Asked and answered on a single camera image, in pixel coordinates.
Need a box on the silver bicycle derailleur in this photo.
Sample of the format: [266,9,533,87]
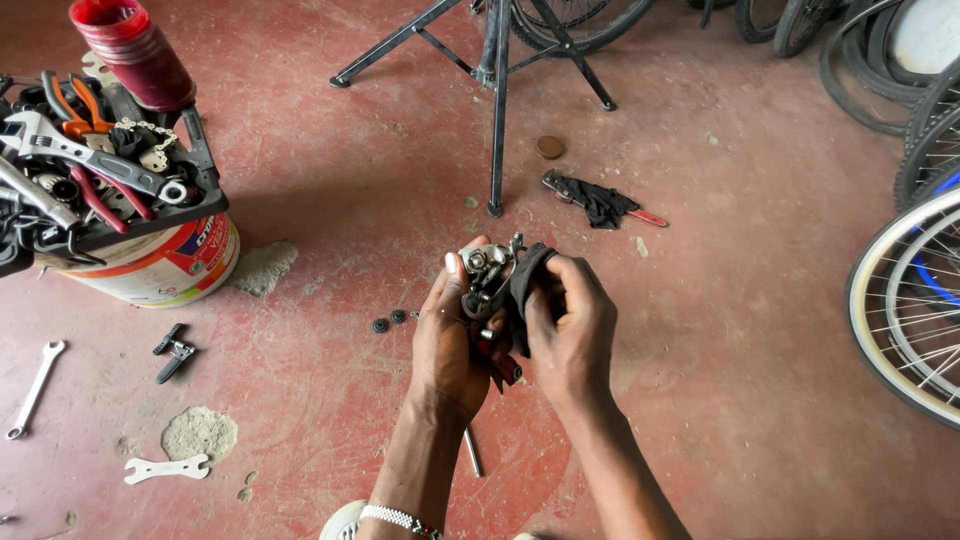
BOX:
[459,231,526,342]

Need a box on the person's right hand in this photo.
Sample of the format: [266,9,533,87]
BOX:
[523,254,619,410]

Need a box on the red plastic bottle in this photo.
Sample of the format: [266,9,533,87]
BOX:
[68,0,198,114]

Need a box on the thin silver metal rod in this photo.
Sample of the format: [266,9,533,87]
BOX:
[462,426,485,479]

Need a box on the white paint bucket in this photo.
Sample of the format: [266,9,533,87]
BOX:
[51,213,243,309]

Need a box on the bicycle wheel behind stand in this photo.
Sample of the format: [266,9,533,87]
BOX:
[510,0,660,58]

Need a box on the person's left hand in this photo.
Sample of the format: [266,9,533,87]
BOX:
[410,235,524,423]

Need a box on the white beaded bracelet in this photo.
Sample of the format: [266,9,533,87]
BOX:
[358,504,444,540]

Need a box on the black bicycle repair stand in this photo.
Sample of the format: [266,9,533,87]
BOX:
[329,0,618,219]

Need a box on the heap of bicycle wheels and tyres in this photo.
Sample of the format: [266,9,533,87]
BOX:
[686,0,960,213]

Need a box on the white rimmed bicycle wheel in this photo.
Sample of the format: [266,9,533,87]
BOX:
[844,186,960,432]

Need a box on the black cleaning rag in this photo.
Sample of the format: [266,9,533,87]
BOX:
[507,242,561,360]

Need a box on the person's white shoe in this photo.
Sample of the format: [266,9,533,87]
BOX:
[318,498,370,540]

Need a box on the black chain breaker tool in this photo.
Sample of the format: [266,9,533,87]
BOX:
[152,322,197,386]

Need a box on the flat white cone wrench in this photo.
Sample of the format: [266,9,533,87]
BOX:
[123,453,212,486]

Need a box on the black tray of tools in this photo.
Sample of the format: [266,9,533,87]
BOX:
[0,51,231,277]

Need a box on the red pipe wrench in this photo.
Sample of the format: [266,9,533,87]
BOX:
[541,169,669,229]

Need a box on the black cloth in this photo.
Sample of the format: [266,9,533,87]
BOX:
[559,177,642,231]

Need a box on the silver combination spanner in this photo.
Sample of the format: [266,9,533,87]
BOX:
[6,339,67,441]

